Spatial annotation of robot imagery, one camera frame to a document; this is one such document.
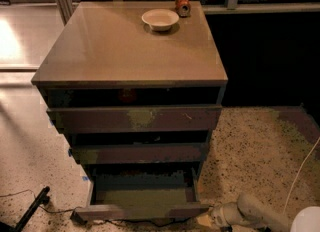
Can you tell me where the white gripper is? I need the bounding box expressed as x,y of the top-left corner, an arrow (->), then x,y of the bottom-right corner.
196,202 -> 237,228

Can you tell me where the white cable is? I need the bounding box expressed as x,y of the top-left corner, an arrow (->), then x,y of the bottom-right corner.
283,136 -> 320,215

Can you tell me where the grey bottom drawer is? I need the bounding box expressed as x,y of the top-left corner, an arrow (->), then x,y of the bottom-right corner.
71,168 -> 209,224

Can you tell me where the grey top drawer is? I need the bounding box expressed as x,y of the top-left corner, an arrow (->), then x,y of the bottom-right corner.
47,105 -> 222,134

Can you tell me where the grey drawer cabinet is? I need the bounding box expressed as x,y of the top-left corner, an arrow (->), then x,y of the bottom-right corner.
32,2 -> 228,182

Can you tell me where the orange soda can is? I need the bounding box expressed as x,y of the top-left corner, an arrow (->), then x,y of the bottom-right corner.
175,0 -> 191,17

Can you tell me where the black cable with adapter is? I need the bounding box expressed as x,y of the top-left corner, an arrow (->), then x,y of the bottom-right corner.
0,189 -> 188,227

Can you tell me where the white bowl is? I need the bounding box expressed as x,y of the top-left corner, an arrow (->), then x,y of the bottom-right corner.
141,9 -> 179,32

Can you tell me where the grey drawer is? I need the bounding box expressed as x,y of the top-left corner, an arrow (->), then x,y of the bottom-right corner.
70,143 -> 209,164
47,105 -> 222,134
71,168 -> 209,224

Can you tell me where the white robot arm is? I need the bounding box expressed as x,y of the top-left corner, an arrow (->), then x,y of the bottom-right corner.
196,193 -> 320,232

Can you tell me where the grey middle drawer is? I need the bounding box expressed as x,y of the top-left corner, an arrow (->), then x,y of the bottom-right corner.
70,143 -> 209,164

